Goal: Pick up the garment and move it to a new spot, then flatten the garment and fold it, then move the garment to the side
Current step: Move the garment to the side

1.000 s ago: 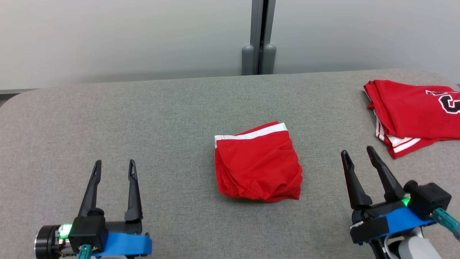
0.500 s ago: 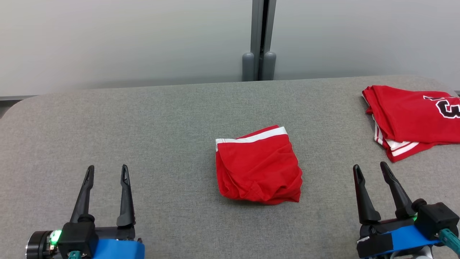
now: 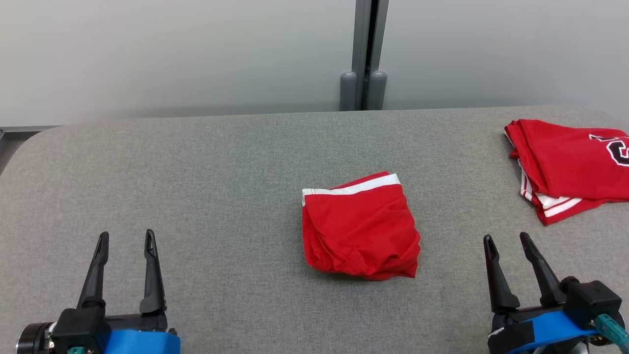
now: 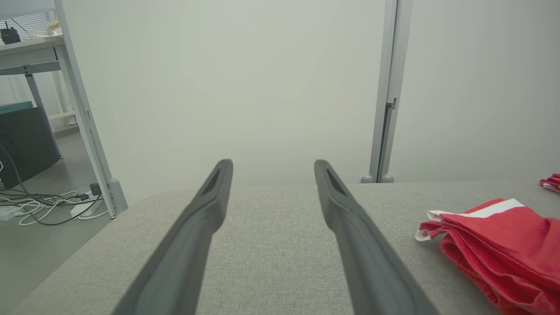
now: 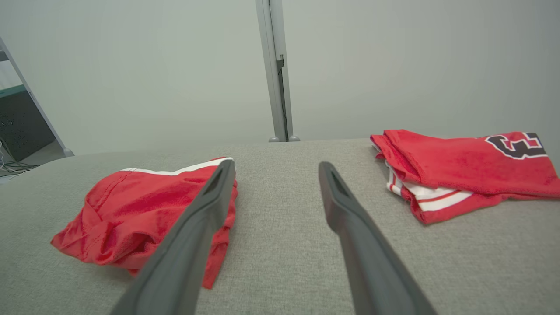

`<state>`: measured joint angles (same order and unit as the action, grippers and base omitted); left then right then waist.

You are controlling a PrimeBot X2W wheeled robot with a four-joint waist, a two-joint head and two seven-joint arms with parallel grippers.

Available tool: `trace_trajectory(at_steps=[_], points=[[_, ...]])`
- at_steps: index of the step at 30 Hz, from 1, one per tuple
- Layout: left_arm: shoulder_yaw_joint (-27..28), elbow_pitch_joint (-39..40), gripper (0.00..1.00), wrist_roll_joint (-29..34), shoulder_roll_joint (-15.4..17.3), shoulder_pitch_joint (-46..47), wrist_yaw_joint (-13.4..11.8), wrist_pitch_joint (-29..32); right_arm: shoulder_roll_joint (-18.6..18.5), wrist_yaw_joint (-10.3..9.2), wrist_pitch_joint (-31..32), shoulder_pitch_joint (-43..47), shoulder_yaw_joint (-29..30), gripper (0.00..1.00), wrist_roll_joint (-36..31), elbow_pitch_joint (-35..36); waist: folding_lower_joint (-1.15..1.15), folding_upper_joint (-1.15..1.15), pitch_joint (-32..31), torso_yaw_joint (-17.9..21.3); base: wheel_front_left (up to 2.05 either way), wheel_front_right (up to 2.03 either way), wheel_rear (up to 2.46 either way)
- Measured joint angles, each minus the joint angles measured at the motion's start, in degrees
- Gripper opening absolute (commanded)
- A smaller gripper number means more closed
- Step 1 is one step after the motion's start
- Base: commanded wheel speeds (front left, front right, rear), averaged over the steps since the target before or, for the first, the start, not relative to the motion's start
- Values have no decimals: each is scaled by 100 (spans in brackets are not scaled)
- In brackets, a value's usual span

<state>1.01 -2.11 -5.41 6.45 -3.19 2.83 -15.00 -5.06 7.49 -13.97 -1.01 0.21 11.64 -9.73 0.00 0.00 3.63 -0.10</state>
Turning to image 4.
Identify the black power adapter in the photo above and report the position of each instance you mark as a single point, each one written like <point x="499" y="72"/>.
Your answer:
<point x="95" y="189"/>

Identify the grey rounded partition foot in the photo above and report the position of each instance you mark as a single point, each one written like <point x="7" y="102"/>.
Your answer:
<point x="367" y="179"/>
<point x="387" y="179"/>

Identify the grey partition end post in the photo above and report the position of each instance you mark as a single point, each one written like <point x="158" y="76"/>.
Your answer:
<point x="83" y="109"/>

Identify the white power strip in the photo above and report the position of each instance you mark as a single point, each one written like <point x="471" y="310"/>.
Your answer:
<point x="8" y="213"/>
<point x="85" y="208"/>

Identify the dark grey cabinet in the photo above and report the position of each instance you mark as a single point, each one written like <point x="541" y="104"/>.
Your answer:
<point x="26" y="144"/>

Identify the grey partition joint post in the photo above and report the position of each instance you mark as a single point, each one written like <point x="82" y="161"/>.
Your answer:
<point x="391" y="52"/>

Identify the teal flat board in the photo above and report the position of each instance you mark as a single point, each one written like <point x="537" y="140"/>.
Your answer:
<point x="15" y="107"/>

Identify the red and white numbered jersey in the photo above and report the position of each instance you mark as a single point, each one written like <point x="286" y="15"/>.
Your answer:
<point x="552" y="183"/>

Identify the red shorts with white stripe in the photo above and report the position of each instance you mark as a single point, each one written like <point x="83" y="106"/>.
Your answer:
<point x="503" y="249"/>

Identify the black handheld radio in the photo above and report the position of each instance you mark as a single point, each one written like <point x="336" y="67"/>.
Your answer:
<point x="9" y="36"/>

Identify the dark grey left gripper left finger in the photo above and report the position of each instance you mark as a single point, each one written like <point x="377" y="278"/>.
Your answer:
<point x="183" y="262"/>

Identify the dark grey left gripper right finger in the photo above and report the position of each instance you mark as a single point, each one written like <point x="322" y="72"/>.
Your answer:
<point x="372" y="271"/>

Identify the white desk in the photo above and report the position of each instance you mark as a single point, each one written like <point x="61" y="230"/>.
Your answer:
<point x="26" y="54"/>

